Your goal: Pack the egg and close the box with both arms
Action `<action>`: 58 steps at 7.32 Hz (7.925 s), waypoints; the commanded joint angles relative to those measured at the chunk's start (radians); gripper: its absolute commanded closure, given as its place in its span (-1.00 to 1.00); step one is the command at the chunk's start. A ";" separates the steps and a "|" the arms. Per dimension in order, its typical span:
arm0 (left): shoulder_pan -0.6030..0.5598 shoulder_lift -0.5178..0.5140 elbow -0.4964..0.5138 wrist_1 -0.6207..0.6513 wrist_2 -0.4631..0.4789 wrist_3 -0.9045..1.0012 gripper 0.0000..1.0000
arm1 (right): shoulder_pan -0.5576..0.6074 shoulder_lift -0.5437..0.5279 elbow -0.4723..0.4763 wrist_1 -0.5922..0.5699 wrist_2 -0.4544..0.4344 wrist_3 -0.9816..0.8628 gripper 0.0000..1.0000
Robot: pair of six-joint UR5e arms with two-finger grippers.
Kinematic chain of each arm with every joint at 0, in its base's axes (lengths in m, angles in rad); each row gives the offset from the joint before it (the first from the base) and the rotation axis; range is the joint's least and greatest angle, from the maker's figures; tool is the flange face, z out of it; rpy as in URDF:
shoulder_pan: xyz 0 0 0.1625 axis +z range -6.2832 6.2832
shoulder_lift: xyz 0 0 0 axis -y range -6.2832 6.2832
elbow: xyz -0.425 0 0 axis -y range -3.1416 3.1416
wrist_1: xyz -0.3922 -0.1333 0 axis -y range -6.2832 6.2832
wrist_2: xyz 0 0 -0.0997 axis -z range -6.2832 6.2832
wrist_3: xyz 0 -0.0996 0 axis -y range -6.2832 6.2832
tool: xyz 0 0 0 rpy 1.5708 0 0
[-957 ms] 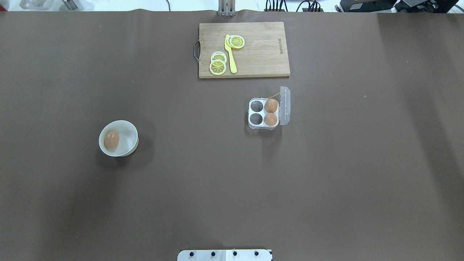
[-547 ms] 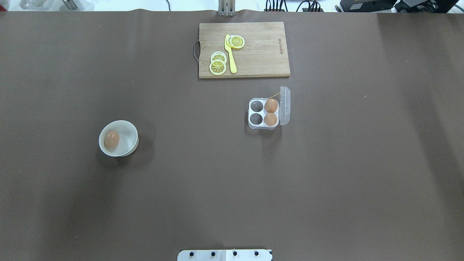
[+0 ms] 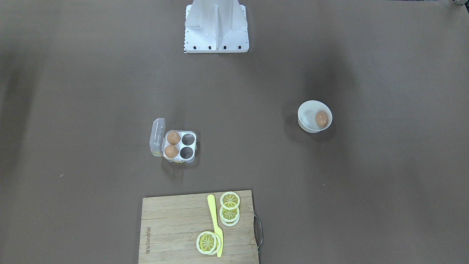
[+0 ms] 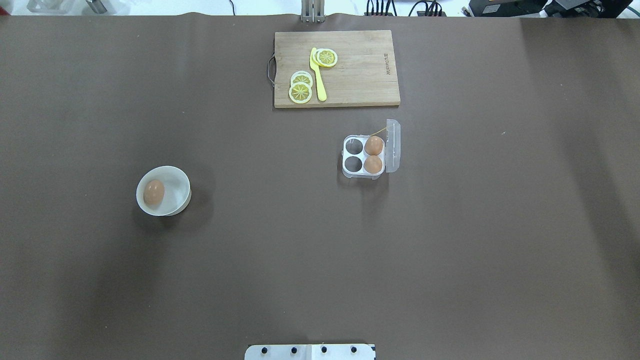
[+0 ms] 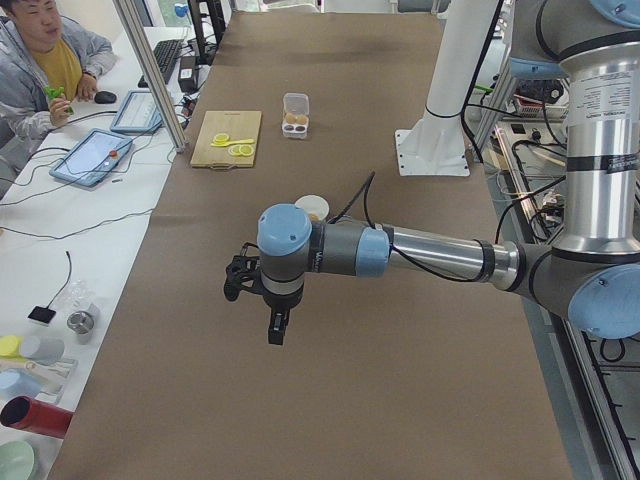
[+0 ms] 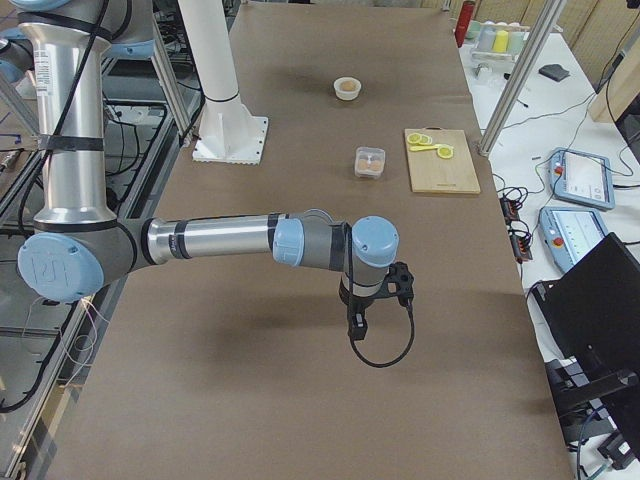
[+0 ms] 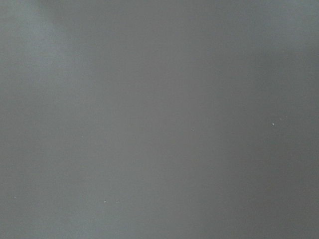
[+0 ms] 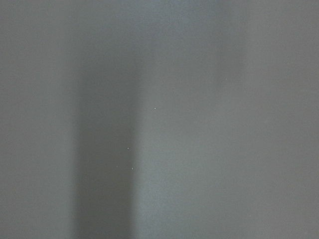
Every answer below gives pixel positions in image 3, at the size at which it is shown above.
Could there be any brown egg rear slot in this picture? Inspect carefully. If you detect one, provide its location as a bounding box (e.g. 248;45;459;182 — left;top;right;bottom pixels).
166;131;181;145

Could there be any brown egg from bowl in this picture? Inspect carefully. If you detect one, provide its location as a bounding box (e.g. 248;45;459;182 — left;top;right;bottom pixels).
315;111;329;129

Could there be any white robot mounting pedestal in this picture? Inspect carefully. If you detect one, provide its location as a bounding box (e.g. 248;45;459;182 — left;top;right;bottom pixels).
183;0;250;54

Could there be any bamboo cutting board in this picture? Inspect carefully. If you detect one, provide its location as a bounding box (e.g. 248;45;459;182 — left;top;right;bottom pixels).
139;190;261;264

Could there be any clear plastic egg box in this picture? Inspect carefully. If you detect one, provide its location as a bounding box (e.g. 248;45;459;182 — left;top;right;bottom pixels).
149;118;197;164

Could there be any brown egg slot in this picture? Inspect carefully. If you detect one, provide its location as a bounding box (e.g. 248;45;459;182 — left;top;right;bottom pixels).
164;145;180;159
166;131;181;145

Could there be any yellow plastic knife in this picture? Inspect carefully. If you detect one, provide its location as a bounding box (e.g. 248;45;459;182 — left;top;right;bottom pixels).
207;194;224;258

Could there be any lemon slice near handle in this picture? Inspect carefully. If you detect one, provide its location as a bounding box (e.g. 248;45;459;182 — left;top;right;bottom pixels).
196;231;222;255

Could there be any brown egg front slot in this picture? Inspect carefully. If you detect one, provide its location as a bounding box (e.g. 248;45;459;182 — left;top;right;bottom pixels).
164;145;180;159

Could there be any white ceramic bowl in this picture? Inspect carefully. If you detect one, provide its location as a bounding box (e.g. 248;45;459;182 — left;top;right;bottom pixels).
298;100;333;133

